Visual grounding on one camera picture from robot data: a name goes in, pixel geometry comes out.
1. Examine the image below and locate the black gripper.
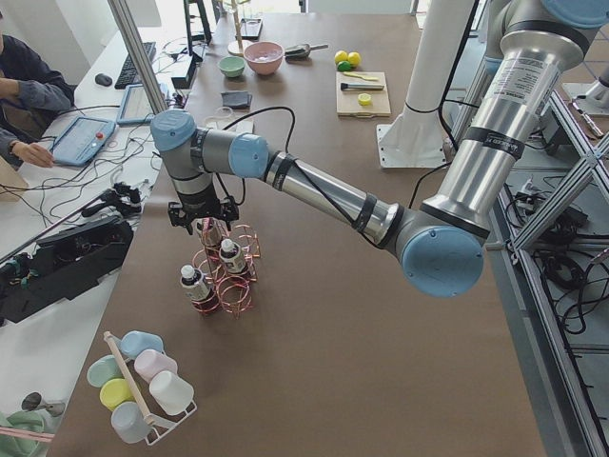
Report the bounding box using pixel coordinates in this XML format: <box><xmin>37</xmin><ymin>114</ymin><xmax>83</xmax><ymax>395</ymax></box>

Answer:
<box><xmin>167</xmin><ymin>188</ymin><xmax>240</xmax><ymax>235</ymax></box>

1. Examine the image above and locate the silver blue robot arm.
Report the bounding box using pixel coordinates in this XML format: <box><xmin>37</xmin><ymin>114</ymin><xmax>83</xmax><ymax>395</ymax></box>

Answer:
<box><xmin>150</xmin><ymin>1</ymin><xmax>608</xmax><ymax>297</ymax></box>
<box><xmin>585</xmin><ymin>67</ymin><xmax>609</xmax><ymax>109</ymax></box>

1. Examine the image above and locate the tea bottle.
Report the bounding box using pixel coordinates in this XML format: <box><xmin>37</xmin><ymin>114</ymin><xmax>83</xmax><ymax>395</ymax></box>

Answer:
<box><xmin>181</xmin><ymin>265</ymin><xmax>212</xmax><ymax>303</ymax></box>
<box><xmin>219</xmin><ymin>238</ymin><xmax>248</xmax><ymax>275</ymax></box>

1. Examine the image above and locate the cream rectangular tray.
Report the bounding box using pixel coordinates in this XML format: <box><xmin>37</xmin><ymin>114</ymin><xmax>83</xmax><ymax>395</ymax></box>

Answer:
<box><xmin>204</xmin><ymin>116</ymin><xmax>254</xmax><ymax>133</ymax></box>

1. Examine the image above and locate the clear wine glass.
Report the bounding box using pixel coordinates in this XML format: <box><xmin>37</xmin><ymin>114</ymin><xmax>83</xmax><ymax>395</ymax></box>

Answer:
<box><xmin>214</xmin><ymin>107</ymin><xmax>234</xmax><ymax>120</ymax></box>

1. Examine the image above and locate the blue teach pendant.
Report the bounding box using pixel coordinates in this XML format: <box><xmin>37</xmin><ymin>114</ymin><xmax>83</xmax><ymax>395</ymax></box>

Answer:
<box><xmin>116</xmin><ymin>84</ymin><xmax>154</xmax><ymax>127</ymax></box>
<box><xmin>50</xmin><ymin>116</ymin><xmax>116</xmax><ymax>167</ymax></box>

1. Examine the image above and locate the grey folded cloth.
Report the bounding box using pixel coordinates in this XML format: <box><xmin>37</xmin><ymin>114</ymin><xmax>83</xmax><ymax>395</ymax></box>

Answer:
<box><xmin>221</xmin><ymin>90</ymin><xmax>252</xmax><ymax>109</ymax></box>

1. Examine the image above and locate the black open equipment case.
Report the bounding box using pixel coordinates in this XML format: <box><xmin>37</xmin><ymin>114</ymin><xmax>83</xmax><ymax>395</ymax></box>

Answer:
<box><xmin>1</xmin><ymin>216</ymin><xmax>133</xmax><ymax>323</ymax></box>

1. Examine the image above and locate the black keyboard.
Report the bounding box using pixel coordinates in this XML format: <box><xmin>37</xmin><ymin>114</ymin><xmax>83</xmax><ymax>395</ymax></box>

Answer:
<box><xmin>113</xmin><ymin>41</ymin><xmax>158</xmax><ymax>90</ymax></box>

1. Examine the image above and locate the green bowl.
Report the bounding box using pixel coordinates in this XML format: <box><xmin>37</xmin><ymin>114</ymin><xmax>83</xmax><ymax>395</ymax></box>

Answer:
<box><xmin>218</xmin><ymin>55</ymin><xmax>246</xmax><ymax>78</ymax></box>

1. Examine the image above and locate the blue cup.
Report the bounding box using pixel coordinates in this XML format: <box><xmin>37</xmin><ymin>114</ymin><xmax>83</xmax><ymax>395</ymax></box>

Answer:
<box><xmin>119</xmin><ymin>330</ymin><xmax>165</xmax><ymax>360</ymax></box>

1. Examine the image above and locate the black computer mouse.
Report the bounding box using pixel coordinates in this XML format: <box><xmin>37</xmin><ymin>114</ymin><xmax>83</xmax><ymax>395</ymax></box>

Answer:
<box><xmin>94</xmin><ymin>73</ymin><xmax>113</xmax><ymax>87</ymax></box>

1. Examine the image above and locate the pink cup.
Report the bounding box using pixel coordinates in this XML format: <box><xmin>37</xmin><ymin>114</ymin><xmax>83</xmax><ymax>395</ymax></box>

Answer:
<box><xmin>134</xmin><ymin>348</ymin><xmax>178</xmax><ymax>383</ymax></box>

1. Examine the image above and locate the wooden stand round base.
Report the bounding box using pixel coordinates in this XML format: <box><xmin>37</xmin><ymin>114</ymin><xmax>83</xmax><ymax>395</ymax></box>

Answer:
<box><xmin>223</xmin><ymin>0</ymin><xmax>251</xmax><ymax>56</ymax></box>

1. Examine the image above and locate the pink bowl of ice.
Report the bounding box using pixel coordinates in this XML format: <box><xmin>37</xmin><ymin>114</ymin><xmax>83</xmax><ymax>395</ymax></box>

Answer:
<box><xmin>244</xmin><ymin>41</ymin><xmax>285</xmax><ymax>75</ymax></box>

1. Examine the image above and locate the green cup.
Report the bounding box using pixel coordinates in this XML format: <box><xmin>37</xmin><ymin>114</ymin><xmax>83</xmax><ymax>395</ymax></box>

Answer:
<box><xmin>87</xmin><ymin>354</ymin><xmax>123</xmax><ymax>388</ymax></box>

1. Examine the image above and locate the wooden cutting board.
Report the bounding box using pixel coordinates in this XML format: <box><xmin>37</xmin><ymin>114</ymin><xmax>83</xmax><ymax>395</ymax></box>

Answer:
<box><xmin>336</xmin><ymin>71</ymin><xmax>391</xmax><ymax>117</ymax></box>

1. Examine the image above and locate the black square tray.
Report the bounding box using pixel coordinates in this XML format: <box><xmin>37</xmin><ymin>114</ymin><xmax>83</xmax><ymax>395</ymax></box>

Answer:
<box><xmin>240</xmin><ymin>18</ymin><xmax>263</xmax><ymax>41</ymax></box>

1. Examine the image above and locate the white cup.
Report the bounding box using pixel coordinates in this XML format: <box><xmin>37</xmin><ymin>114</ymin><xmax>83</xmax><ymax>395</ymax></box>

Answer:
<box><xmin>148</xmin><ymin>370</ymin><xmax>194</xmax><ymax>415</ymax></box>

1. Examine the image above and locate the metal ice scoop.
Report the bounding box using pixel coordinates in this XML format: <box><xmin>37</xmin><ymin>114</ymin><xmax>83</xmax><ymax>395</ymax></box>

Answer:
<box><xmin>285</xmin><ymin>44</ymin><xmax>329</xmax><ymax>60</ymax></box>

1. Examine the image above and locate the steel muddler black tip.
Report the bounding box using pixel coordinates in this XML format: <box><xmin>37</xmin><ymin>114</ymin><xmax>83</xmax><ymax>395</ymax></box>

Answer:
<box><xmin>340</xmin><ymin>82</ymin><xmax>384</xmax><ymax>91</ymax></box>

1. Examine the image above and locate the seated person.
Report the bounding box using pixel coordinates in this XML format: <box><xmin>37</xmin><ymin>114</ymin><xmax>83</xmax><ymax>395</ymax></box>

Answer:
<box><xmin>1</xmin><ymin>33</ymin><xmax>74</xmax><ymax>168</ymax></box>

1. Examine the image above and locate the yellow cup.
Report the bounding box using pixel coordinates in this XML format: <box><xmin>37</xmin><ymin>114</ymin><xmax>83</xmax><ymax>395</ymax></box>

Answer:
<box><xmin>99</xmin><ymin>378</ymin><xmax>134</xmax><ymax>411</ymax></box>

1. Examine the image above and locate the half lemon slice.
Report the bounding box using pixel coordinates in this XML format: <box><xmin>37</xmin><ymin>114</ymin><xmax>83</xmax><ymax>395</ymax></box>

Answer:
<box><xmin>358</xmin><ymin>93</ymin><xmax>372</xmax><ymax>106</ymax></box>

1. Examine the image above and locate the yellow plastic knife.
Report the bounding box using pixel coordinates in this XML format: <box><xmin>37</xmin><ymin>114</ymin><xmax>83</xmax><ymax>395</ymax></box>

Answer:
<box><xmin>342</xmin><ymin>71</ymin><xmax>379</xmax><ymax>81</ymax></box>

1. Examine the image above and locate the yellow lemon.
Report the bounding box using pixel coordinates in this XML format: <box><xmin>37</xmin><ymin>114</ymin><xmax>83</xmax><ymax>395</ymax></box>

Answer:
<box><xmin>334</xmin><ymin>50</ymin><xmax>348</xmax><ymax>65</ymax></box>

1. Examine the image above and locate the grey cup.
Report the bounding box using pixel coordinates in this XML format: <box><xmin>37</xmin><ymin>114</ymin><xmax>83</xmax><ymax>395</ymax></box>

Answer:
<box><xmin>110</xmin><ymin>402</ymin><xmax>151</xmax><ymax>444</ymax></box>

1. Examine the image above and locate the metal jigger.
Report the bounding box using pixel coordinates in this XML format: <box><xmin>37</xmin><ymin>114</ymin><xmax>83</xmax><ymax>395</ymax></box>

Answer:
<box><xmin>21</xmin><ymin>391</ymin><xmax>66</xmax><ymax>417</ymax></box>

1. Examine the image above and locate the copper wire bottle basket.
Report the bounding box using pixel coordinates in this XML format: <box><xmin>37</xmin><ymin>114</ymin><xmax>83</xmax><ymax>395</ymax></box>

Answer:
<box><xmin>192</xmin><ymin>218</ymin><xmax>261</xmax><ymax>319</ymax></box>

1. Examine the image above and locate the aluminium frame post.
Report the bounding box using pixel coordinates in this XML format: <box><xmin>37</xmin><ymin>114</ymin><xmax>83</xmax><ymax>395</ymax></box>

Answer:
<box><xmin>108</xmin><ymin>0</ymin><xmax>167</xmax><ymax>114</ymax></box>

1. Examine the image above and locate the white wire cup rack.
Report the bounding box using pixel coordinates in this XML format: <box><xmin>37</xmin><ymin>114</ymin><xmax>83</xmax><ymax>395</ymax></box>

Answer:
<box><xmin>104</xmin><ymin>331</ymin><xmax>197</xmax><ymax>447</ymax></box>

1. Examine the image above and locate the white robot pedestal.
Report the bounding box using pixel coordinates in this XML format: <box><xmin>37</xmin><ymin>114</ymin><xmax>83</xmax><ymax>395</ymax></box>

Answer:
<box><xmin>377</xmin><ymin>0</ymin><xmax>477</xmax><ymax>169</ymax></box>

